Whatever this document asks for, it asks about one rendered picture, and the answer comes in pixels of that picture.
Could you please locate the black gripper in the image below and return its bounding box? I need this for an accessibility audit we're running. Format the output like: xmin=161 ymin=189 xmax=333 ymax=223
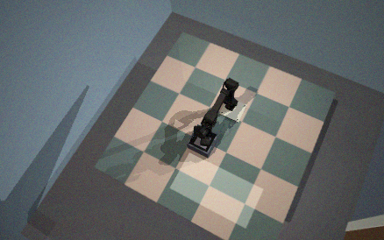
xmin=200 ymin=130 xmax=212 ymax=147

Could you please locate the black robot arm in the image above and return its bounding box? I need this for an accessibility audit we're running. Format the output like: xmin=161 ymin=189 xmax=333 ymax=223
xmin=194 ymin=78 xmax=239 ymax=139

